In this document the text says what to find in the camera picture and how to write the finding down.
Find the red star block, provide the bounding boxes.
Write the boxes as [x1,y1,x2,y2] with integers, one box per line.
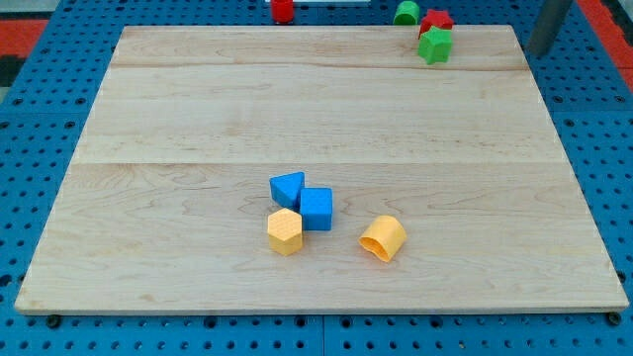
[418,9,455,39]

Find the wooden board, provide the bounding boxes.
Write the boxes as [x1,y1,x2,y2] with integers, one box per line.
[15,26,629,315]

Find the green star block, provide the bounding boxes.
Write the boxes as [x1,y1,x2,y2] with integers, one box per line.
[417,26,453,64]

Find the blue cube block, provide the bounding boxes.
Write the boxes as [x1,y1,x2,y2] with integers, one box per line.
[300,188,333,230]

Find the blue triangle block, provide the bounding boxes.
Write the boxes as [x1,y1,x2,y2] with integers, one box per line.
[269,171,305,211]

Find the yellow hexagon block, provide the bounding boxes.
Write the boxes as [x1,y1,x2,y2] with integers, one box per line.
[267,208,303,256]

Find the yellow half-cylinder block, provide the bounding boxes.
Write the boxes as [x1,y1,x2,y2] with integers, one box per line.
[358,216,407,263]

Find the red cylinder block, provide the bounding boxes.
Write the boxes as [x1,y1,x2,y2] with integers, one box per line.
[270,0,295,24]

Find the green half-cylinder block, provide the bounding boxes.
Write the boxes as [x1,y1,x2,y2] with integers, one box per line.
[393,0,420,26]

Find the grey robot stick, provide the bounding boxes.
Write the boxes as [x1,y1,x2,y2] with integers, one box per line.
[525,0,573,56]

